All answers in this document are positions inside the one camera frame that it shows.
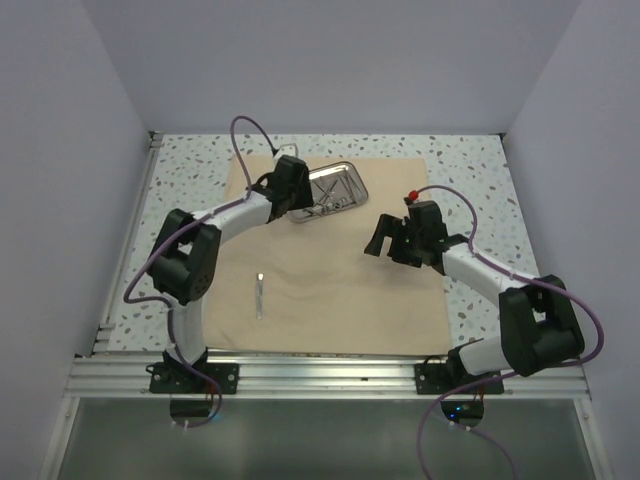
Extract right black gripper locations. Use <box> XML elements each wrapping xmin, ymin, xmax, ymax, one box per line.
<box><xmin>364</xmin><ymin>214</ymin><xmax>424</xmax><ymax>268</ymax></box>

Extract steel instrument tray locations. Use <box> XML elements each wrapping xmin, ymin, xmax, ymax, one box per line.
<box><xmin>287</xmin><ymin>161</ymin><xmax>369</xmax><ymax>223</ymax></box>

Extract steel surgical scissors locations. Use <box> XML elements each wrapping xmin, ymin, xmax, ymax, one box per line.
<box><xmin>312</xmin><ymin>178</ymin><xmax>353</xmax><ymax>216</ymax></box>

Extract beige cloth wrap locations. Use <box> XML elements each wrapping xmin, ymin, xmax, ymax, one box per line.
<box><xmin>202</xmin><ymin>158</ymin><xmax>451</xmax><ymax>355</ymax></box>

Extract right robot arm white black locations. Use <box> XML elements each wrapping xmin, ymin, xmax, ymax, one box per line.
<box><xmin>364</xmin><ymin>201</ymin><xmax>585</xmax><ymax>393</ymax></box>

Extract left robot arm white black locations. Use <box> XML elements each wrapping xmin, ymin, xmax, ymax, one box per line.
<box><xmin>146</xmin><ymin>155</ymin><xmax>313</xmax><ymax>393</ymax></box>

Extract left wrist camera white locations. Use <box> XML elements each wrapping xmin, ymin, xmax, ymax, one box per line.
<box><xmin>278</xmin><ymin>143</ymin><xmax>299</xmax><ymax>157</ymax></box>

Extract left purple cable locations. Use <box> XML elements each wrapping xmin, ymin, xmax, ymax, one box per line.
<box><xmin>123</xmin><ymin>115</ymin><xmax>281</xmax><ymax>429</ymax></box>

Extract purple cable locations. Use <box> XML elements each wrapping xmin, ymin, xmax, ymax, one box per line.
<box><xmin>123</xmin><ymin>115</ymin><xmax>281</xmax><ymax>429</ymax></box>
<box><xmin>417</xmin><ymin>184</ymin><xmax>606</xmax><ymax>480</ymax></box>

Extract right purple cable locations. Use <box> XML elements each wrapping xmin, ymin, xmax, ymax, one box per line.
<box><xmin>417</xmin><ymin>184</ymin><xmax>606</xmax><ymax>480</ymax></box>

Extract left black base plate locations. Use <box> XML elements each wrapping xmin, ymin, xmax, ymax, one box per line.
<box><xmin>145</xmin><ymin>362</ymin><xmax>240</xmax><ymax>395</ymax></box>

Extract aluminium front rail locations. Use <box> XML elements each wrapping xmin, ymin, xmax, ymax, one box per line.
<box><xmin>63</xmin><ymin>353</ymin><xmax>590</xmax><ymax>401</ymax></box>

